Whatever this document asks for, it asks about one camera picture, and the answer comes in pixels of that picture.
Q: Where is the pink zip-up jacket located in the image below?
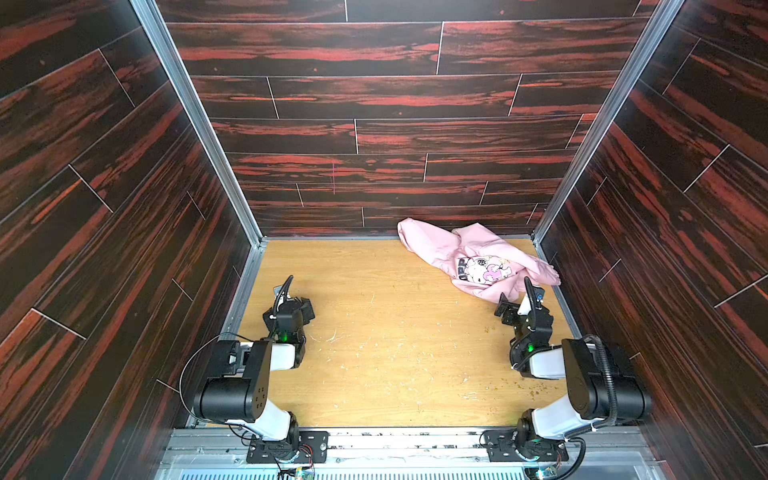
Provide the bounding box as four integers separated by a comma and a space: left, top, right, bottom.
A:
397, 218, 561, 303

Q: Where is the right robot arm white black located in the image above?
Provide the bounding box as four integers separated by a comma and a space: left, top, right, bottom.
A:
488, 278, 652, 462

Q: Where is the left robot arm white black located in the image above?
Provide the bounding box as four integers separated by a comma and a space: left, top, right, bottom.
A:
178, 276, 315, 462

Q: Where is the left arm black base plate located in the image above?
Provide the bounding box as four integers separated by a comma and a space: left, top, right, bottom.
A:
246, 429, 330, 465

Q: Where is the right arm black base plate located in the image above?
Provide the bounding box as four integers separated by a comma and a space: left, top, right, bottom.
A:
480, 430, 569, 463

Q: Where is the aluminium front rail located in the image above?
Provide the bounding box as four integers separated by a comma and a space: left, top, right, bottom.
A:
155, 427, 668, 479

